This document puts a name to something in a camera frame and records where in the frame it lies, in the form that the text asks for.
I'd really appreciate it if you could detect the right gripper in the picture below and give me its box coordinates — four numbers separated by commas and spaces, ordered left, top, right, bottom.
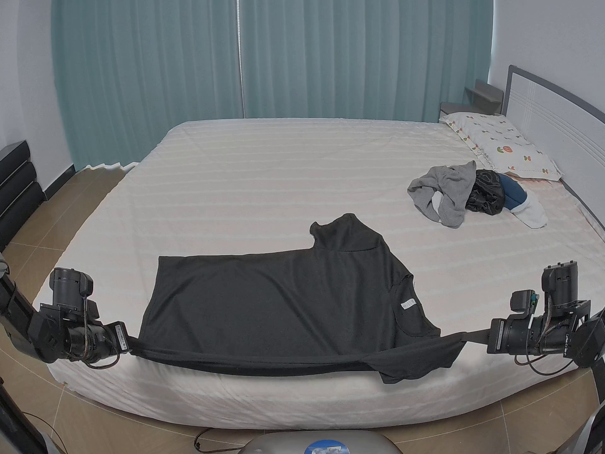
487, 317, 539, 356

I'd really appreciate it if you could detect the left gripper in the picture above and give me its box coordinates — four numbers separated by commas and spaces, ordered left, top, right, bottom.
84, 321, 134, 364

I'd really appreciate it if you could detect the black T-shirt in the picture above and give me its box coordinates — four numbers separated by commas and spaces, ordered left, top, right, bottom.
128, 213, 466, 386

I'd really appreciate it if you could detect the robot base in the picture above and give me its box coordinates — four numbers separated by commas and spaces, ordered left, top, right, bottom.
241, 431, 398, 454

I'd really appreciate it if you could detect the bed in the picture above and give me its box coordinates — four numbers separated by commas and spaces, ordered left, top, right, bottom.
45, 64, 605, 431

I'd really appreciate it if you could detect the blue and white garment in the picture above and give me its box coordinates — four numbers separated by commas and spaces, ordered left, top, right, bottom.
498, 173, 548, 230

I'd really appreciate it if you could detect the black shiny garment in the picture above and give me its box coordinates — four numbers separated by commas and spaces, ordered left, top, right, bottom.
465, 169, 506, 216

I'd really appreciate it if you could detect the grey garment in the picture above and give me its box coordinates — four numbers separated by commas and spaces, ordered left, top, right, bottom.
407, 160, 478, 228

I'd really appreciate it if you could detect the black chest of drawers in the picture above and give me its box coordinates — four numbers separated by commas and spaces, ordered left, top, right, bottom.
0, 141, 48, 249

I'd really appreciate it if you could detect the white printed pillow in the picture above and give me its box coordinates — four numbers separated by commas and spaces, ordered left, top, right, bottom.
439, 112, 564, 181

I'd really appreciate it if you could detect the grey bedside table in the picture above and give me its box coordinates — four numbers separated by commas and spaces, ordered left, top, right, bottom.
440, 79, 504, 118

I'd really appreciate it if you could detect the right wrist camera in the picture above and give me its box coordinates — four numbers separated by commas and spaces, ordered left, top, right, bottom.
510, 290, 539, 320

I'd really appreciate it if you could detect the black cable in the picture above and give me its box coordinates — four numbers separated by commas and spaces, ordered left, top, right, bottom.
515, 352, 583, 378
194, 426, 246, 454

